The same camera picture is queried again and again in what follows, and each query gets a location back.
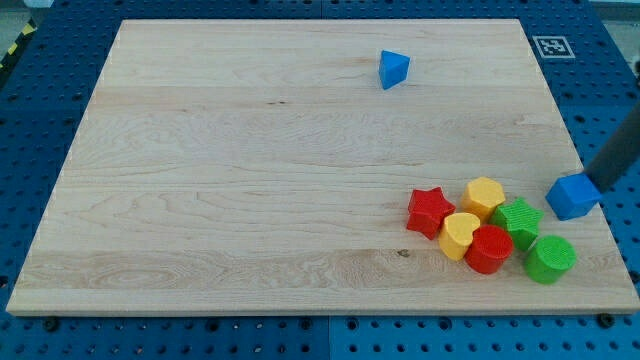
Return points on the blue cube block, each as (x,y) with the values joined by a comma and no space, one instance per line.
(572,196)

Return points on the light wooden board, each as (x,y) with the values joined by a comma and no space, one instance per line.
(257,167)

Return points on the red star block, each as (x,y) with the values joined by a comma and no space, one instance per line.
(427,210)

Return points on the blue triangular prism block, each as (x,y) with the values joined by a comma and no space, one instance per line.
(393,68)

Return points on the yellow heart block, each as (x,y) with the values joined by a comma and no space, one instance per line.
(456,235)

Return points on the yellow hexagon block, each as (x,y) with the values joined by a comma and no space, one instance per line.
(481,197)

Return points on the red cylinder block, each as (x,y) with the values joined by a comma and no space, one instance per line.
(490,248)

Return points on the green star block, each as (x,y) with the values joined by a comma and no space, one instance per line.
(520,220)

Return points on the green cylinder block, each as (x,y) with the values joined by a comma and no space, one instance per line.
(550,259)

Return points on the white fiducial marker tag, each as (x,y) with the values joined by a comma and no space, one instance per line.
(553,47)

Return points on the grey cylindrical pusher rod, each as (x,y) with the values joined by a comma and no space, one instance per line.
(618,153)

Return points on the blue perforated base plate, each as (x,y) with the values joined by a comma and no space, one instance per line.
(45,96)

